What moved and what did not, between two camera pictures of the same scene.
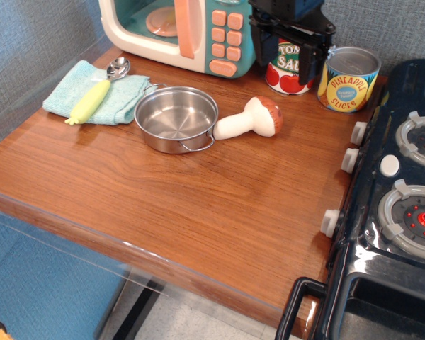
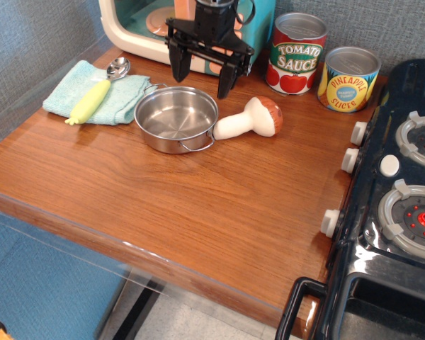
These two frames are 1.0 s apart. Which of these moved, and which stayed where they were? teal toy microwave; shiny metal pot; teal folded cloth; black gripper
Moved: black gripper
Stayed: teal toy microwave; teal folded cloth; shiny metal pot
